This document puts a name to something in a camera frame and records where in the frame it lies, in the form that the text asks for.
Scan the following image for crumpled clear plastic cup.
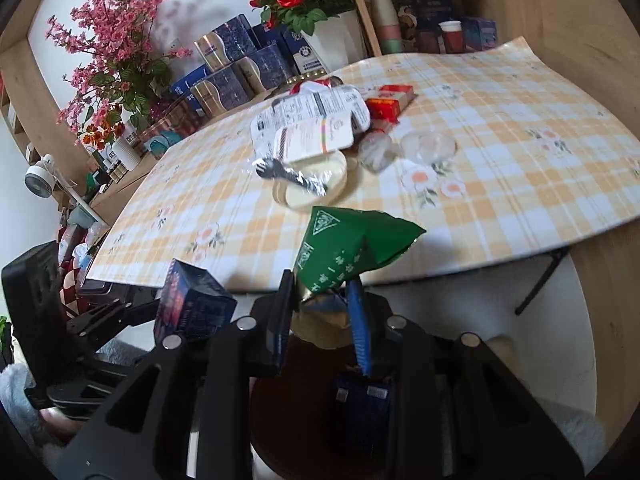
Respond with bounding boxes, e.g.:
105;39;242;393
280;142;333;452
356;129;394;175

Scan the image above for white desk fan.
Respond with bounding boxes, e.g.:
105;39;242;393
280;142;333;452
24;153;60;200

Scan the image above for small red box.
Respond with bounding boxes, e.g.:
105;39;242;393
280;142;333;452
377;84;417;107
364;97;403;125

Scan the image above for teal whale-shaped holder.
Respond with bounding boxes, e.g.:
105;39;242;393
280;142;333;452
146;130;184;159

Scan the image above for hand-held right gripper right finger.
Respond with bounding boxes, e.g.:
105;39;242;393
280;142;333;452
349;279;586;480

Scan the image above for checkered floral tablecloth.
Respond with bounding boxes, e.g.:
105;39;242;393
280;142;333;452
87;35;640;296

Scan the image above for pink blossom branches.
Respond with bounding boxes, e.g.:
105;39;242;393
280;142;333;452
46;0;195;136

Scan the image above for orange artificial flowers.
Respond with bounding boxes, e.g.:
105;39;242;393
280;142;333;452
75;109;127;150

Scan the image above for cream plastic bowl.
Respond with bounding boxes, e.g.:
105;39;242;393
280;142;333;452
271;149;349;212

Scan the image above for dark blue packet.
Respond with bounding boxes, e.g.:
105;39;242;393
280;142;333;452
331;374;392;413

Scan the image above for red checkered cloth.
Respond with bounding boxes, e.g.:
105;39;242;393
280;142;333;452
56;225;87;307

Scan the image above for stack of pastel paper cups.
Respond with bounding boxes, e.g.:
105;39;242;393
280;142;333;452
369;0;405;56

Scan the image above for black table leg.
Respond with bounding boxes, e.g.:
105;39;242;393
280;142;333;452
514;250;572;317

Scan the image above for white vase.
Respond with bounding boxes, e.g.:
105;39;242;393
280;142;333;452
111;132;144;171

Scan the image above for small dark blue carton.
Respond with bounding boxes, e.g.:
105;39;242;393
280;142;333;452
153;259;238;343

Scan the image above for dark brown trash bin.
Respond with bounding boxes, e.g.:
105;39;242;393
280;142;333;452
249;305;402;480

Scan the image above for plastic-wrapped black fork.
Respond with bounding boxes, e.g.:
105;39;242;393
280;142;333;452
252;156;329;197

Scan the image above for row of blue gift boxes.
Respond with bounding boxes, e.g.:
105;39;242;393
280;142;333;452
170;14;327;121

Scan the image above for potted red rose plant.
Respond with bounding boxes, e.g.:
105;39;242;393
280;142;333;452
249;0;369;77

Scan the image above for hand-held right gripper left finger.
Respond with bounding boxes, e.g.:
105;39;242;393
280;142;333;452
55;269;297;480

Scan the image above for light blue box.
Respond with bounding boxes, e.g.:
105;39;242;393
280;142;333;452
461;16;499;52

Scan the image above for beige round container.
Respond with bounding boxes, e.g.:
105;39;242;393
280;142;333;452
294;305;357;352

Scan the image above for red cup with white lid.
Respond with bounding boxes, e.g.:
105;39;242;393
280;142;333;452
438;20;467;54

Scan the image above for red drink can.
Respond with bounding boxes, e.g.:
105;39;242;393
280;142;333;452
292;76;346;93

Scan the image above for white printed plastic wrapper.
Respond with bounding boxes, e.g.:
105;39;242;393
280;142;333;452
250;85;373;148

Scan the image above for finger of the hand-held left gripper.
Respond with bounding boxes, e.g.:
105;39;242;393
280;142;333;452
27;354;152;419
65;297;163;350

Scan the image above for clear plastic lid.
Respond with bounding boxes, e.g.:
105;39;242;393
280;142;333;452
398;129;458;166

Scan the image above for striped copper tin box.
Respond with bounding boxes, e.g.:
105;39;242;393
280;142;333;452
139;97;207;144

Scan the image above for green snack packet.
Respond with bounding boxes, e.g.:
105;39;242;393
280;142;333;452
292;206;427;306

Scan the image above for grey fluffy cloth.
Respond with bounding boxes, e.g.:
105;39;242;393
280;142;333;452
539;399;609;467
0;362;57;467

